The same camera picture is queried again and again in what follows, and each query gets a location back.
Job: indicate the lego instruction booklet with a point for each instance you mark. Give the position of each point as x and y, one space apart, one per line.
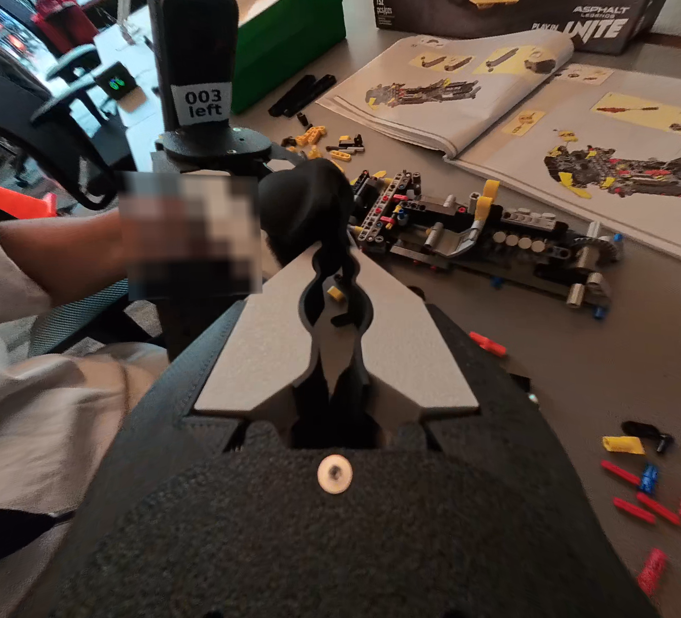
479 112

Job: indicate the lego car chassis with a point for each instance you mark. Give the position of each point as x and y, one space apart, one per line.
479 235

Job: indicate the small yellow lego piece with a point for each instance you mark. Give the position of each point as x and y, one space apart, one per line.
622 445

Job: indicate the person's light clothing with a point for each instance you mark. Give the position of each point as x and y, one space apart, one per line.
53 416

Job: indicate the green plastic bin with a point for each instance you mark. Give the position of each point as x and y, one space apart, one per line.
287 54

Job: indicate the red lego axle pin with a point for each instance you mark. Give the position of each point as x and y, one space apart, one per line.
487 344

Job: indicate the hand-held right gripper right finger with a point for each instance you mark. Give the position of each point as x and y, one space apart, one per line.
409 362

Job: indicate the orange cone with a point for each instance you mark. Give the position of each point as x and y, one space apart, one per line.
21 203

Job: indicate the pile of yellow black lego pieces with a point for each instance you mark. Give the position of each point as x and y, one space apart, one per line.
311 136

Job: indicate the black lego connector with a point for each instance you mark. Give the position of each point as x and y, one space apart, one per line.
638 429

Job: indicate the small device with green display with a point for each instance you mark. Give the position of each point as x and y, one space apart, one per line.
118 81

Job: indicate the black lego frame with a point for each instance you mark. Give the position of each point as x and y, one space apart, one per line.
314 94
292 94

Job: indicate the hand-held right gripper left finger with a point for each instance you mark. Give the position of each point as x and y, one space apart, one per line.
255 357

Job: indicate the pile of red blue pins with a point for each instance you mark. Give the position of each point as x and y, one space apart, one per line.
648 478

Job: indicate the black office chair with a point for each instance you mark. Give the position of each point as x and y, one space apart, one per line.
64 107

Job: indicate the person's left forearm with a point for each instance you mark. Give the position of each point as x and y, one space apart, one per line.
64 256

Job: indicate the small black yellow lego assembly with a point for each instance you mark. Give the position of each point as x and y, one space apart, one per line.
335 293

